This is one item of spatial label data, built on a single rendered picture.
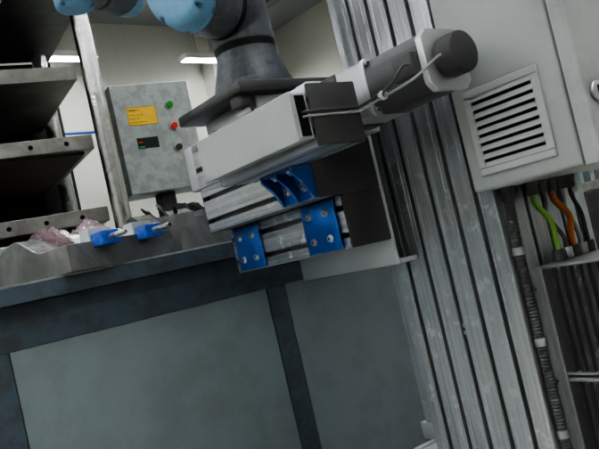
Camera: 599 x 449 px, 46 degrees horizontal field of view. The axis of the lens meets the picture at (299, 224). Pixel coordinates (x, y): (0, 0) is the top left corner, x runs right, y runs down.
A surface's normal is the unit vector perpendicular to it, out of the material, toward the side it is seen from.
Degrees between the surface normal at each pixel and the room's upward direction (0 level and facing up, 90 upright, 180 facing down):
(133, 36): 90
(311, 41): 90
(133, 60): 90
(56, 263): 90
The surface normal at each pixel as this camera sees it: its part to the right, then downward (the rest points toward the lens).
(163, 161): 0.49, -0.15
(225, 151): -0.78, 0.15
